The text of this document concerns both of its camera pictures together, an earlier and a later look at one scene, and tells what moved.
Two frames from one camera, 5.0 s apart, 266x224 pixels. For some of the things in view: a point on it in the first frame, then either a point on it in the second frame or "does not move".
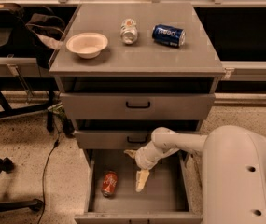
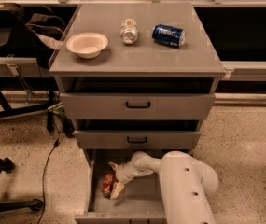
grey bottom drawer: (168, 196) does not move
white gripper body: (144, 159) to (123, 173)
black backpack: (12, 16) does not move
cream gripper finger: (142, 176) to (118, 187)
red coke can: (109, 183) does not move
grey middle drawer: (113, 139) does not move
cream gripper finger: (132, 152) to (113, 165)
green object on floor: (65, 123) does not move
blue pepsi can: (168, 35) does not move
